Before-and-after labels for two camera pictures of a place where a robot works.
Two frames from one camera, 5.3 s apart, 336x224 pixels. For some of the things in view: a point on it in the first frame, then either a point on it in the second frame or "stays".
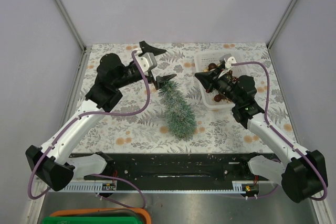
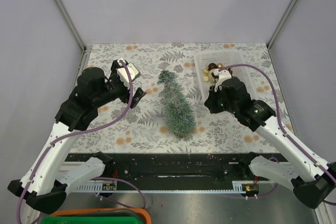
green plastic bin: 92,220 stays
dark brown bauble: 212,66 stays
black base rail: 176,167 stays
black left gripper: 160,79 to 125,98
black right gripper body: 223,85 to 218,103
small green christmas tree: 180,114 stays
